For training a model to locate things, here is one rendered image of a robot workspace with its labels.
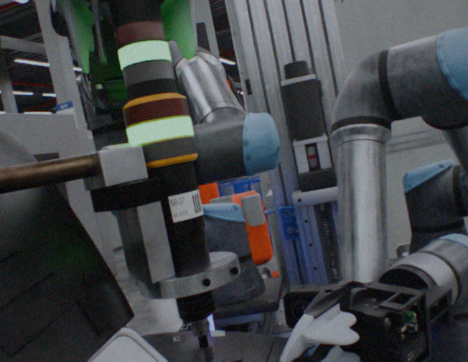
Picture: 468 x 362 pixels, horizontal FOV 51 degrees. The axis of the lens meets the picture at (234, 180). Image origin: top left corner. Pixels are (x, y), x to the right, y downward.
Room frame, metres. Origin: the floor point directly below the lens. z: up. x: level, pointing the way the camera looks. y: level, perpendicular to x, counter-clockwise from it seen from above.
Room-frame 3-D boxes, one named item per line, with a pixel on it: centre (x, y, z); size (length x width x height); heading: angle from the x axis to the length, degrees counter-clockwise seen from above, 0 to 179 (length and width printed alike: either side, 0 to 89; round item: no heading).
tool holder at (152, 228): (0.33, 0.05, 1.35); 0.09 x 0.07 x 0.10; 131
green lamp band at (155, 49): (0.34, 0.04, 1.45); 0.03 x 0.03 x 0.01
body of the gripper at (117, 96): (0.45, 0.08, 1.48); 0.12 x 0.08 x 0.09; 16
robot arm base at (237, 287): (1.20, 0.05, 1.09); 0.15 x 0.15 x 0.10
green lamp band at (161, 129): (0.34, 0.04, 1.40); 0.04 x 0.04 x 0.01
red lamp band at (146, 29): (0.34, 0.04, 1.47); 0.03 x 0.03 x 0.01
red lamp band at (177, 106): (0.34, 0.04, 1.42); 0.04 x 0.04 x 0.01
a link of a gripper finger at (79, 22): (0.35, 0.08, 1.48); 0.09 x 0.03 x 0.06; 0
